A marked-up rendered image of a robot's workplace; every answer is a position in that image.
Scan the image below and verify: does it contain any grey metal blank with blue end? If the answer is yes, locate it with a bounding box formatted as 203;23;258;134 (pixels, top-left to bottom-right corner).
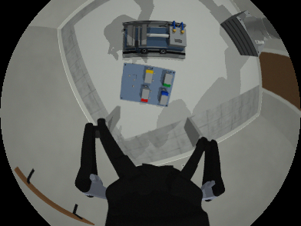
159;91;169;105

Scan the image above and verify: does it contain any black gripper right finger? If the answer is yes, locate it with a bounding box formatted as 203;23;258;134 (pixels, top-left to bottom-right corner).
168;117;225;202

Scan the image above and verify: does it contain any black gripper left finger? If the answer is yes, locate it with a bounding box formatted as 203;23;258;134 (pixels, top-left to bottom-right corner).
75;106;154;199

